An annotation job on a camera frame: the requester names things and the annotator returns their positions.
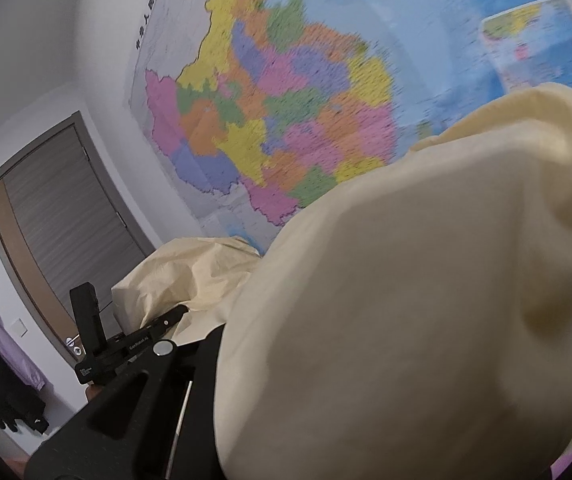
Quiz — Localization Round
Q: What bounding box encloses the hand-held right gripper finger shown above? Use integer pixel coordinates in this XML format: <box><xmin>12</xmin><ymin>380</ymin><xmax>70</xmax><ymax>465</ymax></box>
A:
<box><xmin>24</xmin><ymin>324</ymin><xmax>231</xmax><ymax>480</ymax></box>

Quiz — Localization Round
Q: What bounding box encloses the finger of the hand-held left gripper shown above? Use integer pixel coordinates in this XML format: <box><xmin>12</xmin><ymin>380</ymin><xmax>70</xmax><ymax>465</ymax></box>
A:
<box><xmin>108</xmin><ymin>306</ymin><xmax>188</xmax><ymax>357</ymax></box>
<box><xmin>68</xmin><ymin>282</ymin><xmax>110</xmax><ymax>357</ymax></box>

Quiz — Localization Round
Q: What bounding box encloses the cream yellow shirt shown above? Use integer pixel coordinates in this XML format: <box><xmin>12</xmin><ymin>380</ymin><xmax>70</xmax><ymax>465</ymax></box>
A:
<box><xmin>110</xmin><ymin>82</ymin><xmax>572</xmax><ymax>480</ymax></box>

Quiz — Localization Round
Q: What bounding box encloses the hanging purple jacket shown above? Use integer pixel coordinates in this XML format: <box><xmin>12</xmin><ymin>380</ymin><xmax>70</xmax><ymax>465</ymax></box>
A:
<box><xmin>0</xmin><ymin>291</ymin><xmax>47</xmax><ymax>392</ymax></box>

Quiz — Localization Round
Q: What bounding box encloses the hanging black garment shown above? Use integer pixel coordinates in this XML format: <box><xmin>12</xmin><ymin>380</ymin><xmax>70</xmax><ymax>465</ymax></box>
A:
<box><xmin>0</xmin><ymin>310</ymin><xmax>50</xmax><ymax>434</ymax></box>

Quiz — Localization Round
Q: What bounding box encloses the grey brown door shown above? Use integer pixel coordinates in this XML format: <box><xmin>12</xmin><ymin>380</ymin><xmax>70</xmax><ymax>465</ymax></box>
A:
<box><xmin>0</xmin><ymin>112</ymin><xmax>159</xmax><ymax>362</ymax></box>

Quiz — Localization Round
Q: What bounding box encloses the purple bed sheet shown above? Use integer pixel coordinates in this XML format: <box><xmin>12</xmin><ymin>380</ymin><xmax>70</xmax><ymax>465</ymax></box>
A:
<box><xmin>548</xmin><ymin>450</ymin><xmax>572</xmax><ymax>480</ymax></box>

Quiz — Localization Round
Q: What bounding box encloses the colourful country wall map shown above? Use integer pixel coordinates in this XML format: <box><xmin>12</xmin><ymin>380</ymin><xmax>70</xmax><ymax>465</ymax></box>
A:
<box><xmin>126</xmin><ymin>0</ymin><xmax>572</xmax><ymax>243</ymax></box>

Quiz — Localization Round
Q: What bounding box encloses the blue world wall map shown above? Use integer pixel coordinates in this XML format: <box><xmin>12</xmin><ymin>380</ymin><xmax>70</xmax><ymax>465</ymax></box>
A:
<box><xmin>480</xmin><ymin>0</ymin><xmax>572</xmax><ymax>107</ymax></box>

